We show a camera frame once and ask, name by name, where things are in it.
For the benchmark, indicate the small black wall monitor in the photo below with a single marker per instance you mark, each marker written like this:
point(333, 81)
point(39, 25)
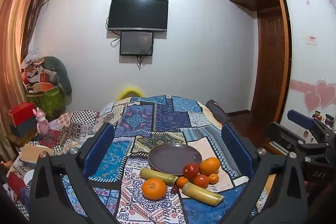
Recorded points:
point(136, 43)

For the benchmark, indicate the yellow sugarcane piece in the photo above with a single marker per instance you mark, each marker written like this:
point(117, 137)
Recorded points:
point(202, 193)
point(157, 176)

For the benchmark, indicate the white heart-print sliding door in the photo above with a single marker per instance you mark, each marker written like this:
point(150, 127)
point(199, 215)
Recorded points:
point(309, 69)

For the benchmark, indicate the purple plate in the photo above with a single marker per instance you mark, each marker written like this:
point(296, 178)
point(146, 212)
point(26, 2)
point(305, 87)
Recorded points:
point(174, 158)

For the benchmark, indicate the small tangerine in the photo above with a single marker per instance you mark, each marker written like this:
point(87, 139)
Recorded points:
point(213, 178)
point(182, 182)

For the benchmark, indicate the patchwork blanket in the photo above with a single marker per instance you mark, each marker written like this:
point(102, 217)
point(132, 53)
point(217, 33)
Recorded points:
point(168, 119)

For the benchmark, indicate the black wall television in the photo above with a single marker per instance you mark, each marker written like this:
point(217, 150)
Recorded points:
point(138, 14)

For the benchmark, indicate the green storage box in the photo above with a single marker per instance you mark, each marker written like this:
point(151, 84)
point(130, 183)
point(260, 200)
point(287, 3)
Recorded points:
point(48, 102)

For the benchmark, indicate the pink rabbit toy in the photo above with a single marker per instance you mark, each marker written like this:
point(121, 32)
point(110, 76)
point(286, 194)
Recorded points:
point(42, 123)

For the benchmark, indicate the pile of clutter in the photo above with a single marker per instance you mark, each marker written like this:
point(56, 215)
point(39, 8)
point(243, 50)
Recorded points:
point(34, 69)

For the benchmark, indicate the large orange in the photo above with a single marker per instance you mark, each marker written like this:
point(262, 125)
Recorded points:
point(210, 165)
point(154, 188)

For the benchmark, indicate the orange curtain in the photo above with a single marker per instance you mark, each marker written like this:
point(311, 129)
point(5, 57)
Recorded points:
point(13, 29)

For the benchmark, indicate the brown wooden door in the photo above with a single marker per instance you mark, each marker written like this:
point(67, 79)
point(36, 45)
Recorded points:
point(270, 64)

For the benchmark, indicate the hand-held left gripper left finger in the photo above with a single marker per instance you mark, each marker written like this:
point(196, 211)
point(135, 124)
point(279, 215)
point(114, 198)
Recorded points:
point(101, 153)

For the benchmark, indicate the small dark red fruit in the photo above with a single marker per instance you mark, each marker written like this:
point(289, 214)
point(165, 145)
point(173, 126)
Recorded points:
point(175, 189)

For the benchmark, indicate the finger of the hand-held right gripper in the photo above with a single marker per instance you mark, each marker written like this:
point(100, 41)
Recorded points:
point(299, 117)
point(278, 136)

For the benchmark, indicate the yellow hoop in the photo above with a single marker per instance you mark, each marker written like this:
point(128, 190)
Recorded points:
point(128, 91)

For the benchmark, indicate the brown patterned curtain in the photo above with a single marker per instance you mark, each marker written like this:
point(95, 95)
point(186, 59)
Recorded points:
point(39, 3)

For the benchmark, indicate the red tomato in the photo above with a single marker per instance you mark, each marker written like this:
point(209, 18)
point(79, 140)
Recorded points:
point(201, 181)
point(190, 170)

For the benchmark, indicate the red and white door sticker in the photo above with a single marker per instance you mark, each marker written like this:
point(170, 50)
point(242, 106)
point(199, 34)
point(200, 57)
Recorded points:
point(311, 39)

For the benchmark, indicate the jars on shelf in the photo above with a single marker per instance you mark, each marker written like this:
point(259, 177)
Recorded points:
point(325, 119)

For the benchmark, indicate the grey plush pillow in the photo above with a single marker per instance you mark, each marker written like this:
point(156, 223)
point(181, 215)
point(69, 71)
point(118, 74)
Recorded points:
point(61, 71)

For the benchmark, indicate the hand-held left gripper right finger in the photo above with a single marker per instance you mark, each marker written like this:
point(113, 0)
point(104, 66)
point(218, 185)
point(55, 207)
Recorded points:
point(237, 151)

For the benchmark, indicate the red box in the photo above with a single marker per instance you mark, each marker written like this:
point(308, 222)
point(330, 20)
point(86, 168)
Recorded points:
point(22, 113)

